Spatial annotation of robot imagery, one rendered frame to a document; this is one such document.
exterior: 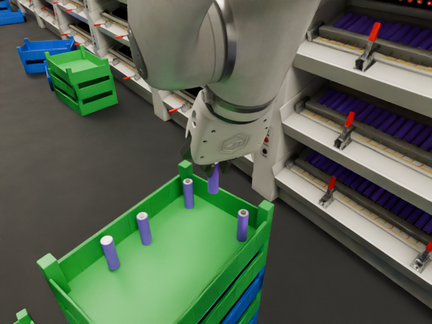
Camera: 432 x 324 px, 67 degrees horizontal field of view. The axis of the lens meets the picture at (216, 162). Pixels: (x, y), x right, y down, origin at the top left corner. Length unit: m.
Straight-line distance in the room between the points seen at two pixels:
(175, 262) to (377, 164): 0.52
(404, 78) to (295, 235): 0.54
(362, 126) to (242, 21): 0.65
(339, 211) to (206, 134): 0.66
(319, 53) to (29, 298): 0.94
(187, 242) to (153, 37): 0.41
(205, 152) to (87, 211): 0.80
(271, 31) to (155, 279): 0.41
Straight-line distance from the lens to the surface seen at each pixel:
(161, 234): 0.60
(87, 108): 1.73
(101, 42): 2.11
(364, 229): 0.96
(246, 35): 0.27
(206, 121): 0.36
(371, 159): 0.85
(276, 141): 0.99
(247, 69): 0.29
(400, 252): 0.94
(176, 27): 0.22
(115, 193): 1.20
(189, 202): 0.62
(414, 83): 0.74
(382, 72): 0.77
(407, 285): 1.02
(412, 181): 0.82
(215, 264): 0.55
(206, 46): 0.26
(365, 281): 1.00
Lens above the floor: 0.77
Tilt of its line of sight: 37 degrees down
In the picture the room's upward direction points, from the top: straight up
